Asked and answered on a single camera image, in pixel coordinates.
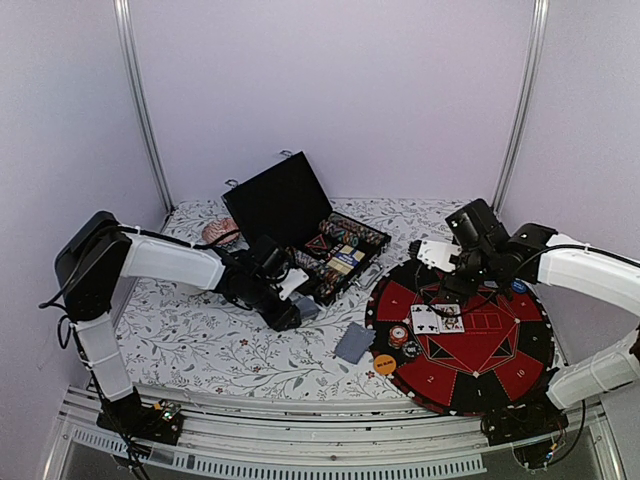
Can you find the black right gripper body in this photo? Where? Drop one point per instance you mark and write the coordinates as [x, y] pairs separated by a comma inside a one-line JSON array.
[[451, 289]]

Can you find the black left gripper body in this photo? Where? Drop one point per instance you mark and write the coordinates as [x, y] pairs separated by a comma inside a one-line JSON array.
[[274, 319]]

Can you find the queen face-up playing card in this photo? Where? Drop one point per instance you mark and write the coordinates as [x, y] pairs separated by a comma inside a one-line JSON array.
[[449, 318]]

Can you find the blue small blind button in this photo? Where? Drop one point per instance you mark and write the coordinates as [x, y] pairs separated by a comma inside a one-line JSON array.
[[519, 287]]

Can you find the clubs face-up playing card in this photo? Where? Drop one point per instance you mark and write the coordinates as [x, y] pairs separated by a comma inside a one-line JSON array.
[[423, 320]]

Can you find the grey card deck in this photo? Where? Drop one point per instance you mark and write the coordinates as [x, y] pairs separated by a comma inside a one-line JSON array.
[[354, 343]]

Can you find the red 5 poker chip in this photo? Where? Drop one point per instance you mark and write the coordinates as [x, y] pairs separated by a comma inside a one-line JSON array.
[[398, 336]]

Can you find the black 100 poker chips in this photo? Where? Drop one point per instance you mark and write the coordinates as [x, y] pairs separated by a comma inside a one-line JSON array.
[[411, 349]]

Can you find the orange big blind button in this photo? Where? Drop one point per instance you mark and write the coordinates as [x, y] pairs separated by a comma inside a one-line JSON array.
[[384, 364]]

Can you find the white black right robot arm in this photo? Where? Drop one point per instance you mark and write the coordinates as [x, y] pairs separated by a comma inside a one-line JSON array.
[[482, 250]]

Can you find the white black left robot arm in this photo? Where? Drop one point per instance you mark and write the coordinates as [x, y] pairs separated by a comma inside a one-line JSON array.
[[105, 253]]

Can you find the front row poker chips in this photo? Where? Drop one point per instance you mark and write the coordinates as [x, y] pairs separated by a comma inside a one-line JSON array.
[[327, 279]]

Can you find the row poker chips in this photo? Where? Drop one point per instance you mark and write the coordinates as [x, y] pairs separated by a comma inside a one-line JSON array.
[[327, 279], [351, 232]]

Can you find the round red black poker mat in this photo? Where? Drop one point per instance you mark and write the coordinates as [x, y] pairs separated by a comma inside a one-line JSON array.
[[500, 360]]

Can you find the floral white table mat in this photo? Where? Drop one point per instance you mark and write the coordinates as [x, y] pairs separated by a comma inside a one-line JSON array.
[[177, 337]]

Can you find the open black poker chip case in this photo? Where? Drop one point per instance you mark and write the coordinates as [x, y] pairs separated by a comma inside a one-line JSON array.
[[286, 203]]

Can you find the blue boxed card deck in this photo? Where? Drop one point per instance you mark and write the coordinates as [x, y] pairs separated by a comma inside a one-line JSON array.
[[348, 257]]

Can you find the red white patterned bowl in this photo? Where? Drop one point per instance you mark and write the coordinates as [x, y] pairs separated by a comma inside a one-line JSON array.
[[221, 232]]

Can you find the back row poker chips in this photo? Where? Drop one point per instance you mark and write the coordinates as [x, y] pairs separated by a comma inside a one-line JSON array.
[[351, 232]]

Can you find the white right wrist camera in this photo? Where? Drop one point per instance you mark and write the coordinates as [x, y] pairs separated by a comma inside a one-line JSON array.
[[435, 254]]

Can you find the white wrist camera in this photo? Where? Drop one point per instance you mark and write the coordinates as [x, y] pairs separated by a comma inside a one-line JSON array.
[[435, 254], [293, 279]]

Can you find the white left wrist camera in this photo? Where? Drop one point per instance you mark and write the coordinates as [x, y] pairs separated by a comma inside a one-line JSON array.
[[293, 279]]

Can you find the right aluminium frame post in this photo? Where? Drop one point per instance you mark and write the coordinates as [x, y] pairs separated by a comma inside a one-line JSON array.
[[533, 56]]

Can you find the aluminium frame post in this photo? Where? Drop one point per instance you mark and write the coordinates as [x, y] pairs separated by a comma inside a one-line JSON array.
[[533, 56], [124, 25]]

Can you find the left aluminium frame post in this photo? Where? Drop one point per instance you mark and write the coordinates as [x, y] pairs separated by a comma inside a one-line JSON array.
[[124, 25]]

